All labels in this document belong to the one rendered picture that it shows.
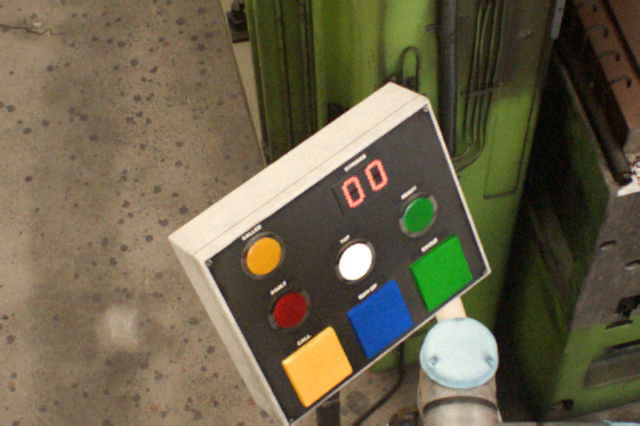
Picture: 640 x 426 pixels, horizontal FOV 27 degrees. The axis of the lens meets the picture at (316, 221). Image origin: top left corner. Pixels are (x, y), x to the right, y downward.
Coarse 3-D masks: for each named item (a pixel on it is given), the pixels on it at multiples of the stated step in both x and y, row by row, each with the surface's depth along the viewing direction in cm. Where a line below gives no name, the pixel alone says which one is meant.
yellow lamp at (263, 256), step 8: (264, 240) 150; (272, 240) 151; (256, 248) 150; (264, 248) 150; (272, 248) 151; (248, 256) 150; (256, 256) 150; (264, 256) 151; (272, 256) 151; (248, 264) 150; (256, 264) 150; (264, 264) 151; (272, 264) 152; (256, 272) 151; (264, 272) 151
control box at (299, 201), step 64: (384, 128) 155; (256, 192) 153; (320, 192) 152; (384, 192) 157; (448, 192) 163; (192, 256) 148; (320, 256) 155; (384, 256) 161; (256, 320) 153; (320, 320) 159; (256, 384) 160
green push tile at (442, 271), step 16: (448, 240) 165; (432, 256) 164; (448, 256) 165; (416, 272) 163; (432, 272) 165; (448, 272) 166; (464, 272) 168; (432, 288) 166; (448, 288) 167; (432, 304) 167
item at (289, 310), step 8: (288, 296) 154; (296, 296) 155; (280, 304) 154; (288, 304) 155; (296, 304) 155; (304, 304) 156; (280, 312) 155; (288, 312) 155; (296, 312) 156; (304, 312) 157; (280, 320) 155; (288, 320) 156; (296, 320) 156
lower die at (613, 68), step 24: (576, 0) 191; (600, 0) 191; (624, 0) 189; (576, 24) 191; (600, 24) 189; (624, 24) 187; (600, 48) 186; (624, 48) 186; (600, 72) 186; (624, 72) 184; (600, 96) 188; (624, 96) 182; (624, 120) 181; (624, 144) 183
